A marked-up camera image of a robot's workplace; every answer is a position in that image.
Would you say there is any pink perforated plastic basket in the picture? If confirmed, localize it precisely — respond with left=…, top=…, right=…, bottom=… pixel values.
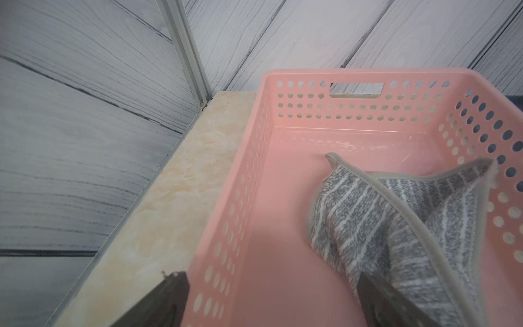
left=182, top=68, right=522, bottom=326

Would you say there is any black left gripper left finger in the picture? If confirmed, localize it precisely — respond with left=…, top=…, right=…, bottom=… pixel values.
left=111, top=271, right=190, bottom=327

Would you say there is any grey striped dishcloth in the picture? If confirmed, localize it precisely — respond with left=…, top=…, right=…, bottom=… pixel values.
left=306, top=153, right=498, bottom=326

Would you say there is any aluminium left frame post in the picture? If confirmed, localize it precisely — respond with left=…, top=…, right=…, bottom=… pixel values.
left=157, top=0, right=212, bottom=110

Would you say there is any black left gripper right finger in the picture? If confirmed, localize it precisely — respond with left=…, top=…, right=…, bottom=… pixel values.
left=357, top=272, right=439, bottom=327

